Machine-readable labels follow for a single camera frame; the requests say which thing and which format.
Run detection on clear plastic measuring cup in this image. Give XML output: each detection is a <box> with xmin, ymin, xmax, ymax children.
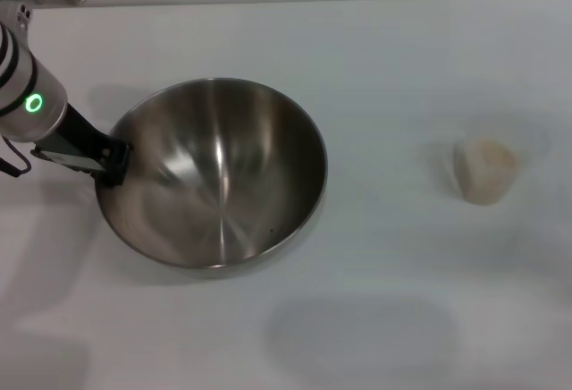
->
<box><xmin>451</xmin><ymin>137</ymin><xmax>525</xmax><ymax>207</ymax></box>

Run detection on dark left arm cable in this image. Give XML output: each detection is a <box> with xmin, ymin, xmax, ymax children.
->
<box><xmin>0</xmin><ymin>132</ymin><xmax>32</xmax><ymax>179</ymax></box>

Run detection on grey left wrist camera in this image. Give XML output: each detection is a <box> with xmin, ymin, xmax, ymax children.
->
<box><xmin>29</xmin><ymin>137</ymin><xmax>108</xmax><ymax>175</ymax></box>

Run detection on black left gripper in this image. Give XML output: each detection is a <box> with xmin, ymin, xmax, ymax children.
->
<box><xmin>53</xmin><ymin>102</ymin><xmax>135</xmax><ymax>188</ymax></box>

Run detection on white rice grains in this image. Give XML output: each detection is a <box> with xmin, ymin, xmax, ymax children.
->
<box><xmin>462</xmin><ymin>138</ymin><xmax>522</xmax><ymax>206</ymax></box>

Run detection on stainless steel mixing bowl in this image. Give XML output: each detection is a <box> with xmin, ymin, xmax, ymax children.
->
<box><xmin>94</xmin><ymin>77</ymin><xmax>328</xmax><ymax>270</ymax></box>

